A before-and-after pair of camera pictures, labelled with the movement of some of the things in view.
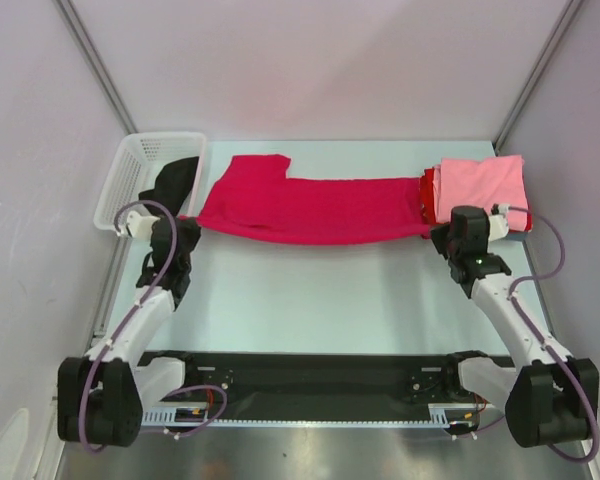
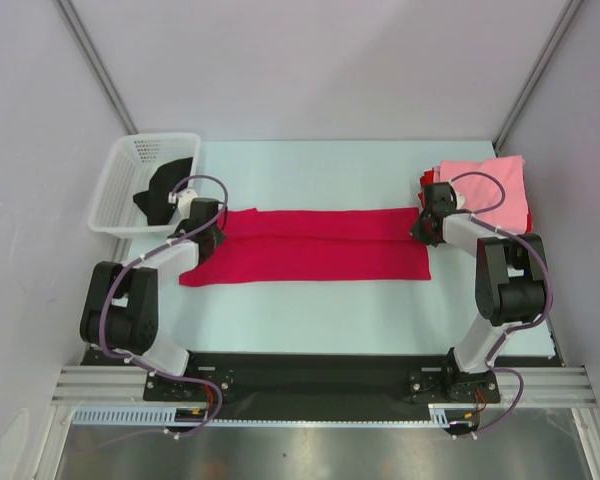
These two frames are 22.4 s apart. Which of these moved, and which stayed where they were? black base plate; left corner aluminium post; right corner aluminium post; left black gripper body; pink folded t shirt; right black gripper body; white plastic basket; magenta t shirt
Moved: left black gripper body; right black gripper body; magenta t shirt
Stayed: left corner aluminium post; right corner aluminium post; black base plate; pink folded t shirt; white plastic basket
